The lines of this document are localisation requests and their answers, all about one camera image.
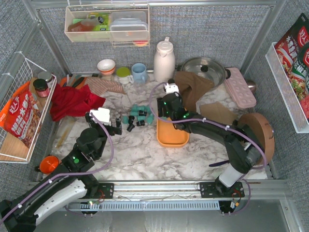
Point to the orange cup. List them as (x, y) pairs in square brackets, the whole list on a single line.
[(49, 164)]

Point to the purple spatula handle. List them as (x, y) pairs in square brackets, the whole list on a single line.
[(219, 163)]

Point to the white orange striped bowl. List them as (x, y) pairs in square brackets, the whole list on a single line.
[(106, 66)]

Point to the teal capsule right edge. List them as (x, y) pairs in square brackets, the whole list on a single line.
[(150, 119)]

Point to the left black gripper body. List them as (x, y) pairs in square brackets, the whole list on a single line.
[(115, 129)]

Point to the brown cork mat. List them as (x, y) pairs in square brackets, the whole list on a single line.
[(218, 113)]

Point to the brown towel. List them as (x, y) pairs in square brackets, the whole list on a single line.
[(192, 87)]

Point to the green drink bottle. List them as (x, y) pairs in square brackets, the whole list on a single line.
[(104, 21)]

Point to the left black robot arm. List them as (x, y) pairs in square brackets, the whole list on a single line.
[(72, 179)]

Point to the dark lidded jar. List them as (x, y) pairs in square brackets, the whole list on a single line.
[(41, 88)]

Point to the striped beige cloth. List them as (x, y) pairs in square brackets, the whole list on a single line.
[(99, 86)]

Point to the red cloth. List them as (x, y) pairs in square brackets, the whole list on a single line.
[(69, 101)]

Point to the white thermos jug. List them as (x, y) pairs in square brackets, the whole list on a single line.
[(164, 61)]

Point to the steel pot with lid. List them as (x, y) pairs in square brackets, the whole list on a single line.
[(207, 68)]

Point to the white wire basket left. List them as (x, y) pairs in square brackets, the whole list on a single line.
[(12, 150)]

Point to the red seasoning bag left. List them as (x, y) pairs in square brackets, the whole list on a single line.
[(19, 117)]

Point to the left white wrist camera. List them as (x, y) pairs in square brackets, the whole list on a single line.
[(103, 115)]

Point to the white wire basket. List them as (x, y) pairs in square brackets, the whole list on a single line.
[(297, 116), (12, 150)]

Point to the teal capsule upright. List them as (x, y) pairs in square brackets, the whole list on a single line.
[(125, 119)]

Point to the white wire basket right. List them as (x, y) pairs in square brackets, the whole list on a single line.
[(297, 116)]

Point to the silver lidded jar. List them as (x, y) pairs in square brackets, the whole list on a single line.
[(47, 76)]

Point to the cream wall storage rack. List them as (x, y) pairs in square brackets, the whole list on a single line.
[(78, 28)]

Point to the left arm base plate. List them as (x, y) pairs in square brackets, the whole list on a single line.
[(102, 191)]

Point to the red seasoning bags right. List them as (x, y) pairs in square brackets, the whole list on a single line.
[(293, 52)]

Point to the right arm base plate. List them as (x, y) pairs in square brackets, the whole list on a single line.
[(211, 190)]

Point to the blue mug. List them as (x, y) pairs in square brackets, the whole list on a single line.
[(139, 73)]

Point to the round wooden board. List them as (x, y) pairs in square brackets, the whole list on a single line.
[(262, 130)]

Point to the orange plastic storage basket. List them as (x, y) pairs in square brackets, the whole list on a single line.
[(170, 137)]

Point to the pink egg tray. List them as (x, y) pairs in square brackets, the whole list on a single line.
[(238, 89)]

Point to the green lidded white cup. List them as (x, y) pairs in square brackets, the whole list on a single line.
[(124, 75)]

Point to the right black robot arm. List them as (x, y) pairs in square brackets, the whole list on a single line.
[(243, 148)]

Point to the black coffee capsule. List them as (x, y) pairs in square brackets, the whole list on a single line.
[(130, 127)]

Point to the clear plastic food containers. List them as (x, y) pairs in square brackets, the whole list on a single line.
[(129, 26)]

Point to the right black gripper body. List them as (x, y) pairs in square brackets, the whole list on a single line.
[(167, 103)]

